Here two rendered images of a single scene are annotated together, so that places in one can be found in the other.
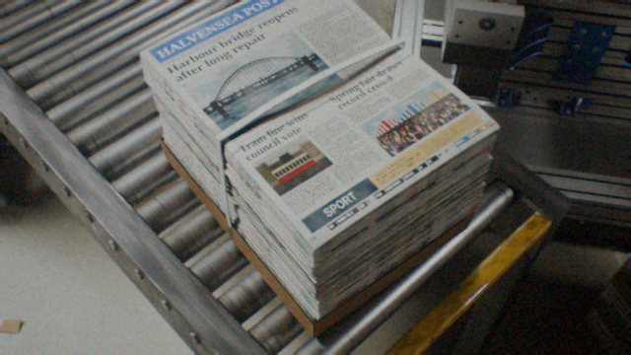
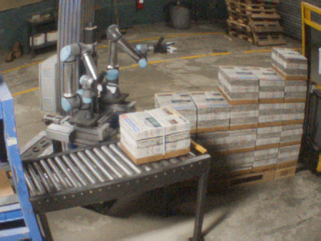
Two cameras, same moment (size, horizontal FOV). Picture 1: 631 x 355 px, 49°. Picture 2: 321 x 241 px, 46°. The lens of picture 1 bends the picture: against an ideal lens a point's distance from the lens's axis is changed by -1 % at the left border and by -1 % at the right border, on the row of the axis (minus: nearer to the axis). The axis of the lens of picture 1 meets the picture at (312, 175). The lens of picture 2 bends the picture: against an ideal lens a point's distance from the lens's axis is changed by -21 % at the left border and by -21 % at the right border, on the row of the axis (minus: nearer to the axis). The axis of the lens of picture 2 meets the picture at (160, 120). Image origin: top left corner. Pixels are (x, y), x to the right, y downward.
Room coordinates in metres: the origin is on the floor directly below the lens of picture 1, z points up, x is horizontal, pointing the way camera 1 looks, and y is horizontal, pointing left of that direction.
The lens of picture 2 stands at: (-0.13, 2.67, 2.22)
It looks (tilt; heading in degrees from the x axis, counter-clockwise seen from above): 23 degrees down; 285
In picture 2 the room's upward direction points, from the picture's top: straight up
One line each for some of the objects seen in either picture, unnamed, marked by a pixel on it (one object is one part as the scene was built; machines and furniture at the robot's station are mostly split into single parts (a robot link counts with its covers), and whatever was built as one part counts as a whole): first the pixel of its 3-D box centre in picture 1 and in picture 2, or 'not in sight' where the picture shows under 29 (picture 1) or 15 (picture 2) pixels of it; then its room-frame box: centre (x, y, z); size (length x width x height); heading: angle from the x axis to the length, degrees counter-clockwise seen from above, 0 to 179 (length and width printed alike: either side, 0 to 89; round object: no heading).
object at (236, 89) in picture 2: not in sight; (238, 84); (0.15, -1.10, 0.95); 0.38 x 0.29 x 0.23; 114
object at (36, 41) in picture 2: not in sight; (61, 26); (4.34, -5.66, 0.55); 1.80 x 0.70 x 1.09; 45
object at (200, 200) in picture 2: not in sight; (200, 209); (0.27, -0.01, 0.34); 0.06 x 0.06 x 0.68; 45
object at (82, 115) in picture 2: not in sight; (84, 111); (1.28, -0.36, 0.87); 0.15 x 0.15 x 0.10
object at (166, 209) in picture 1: (257, 147); (135, 158); (0.72, 0.09, 0.77); 0.47 x 0.05 x 0.05; 135
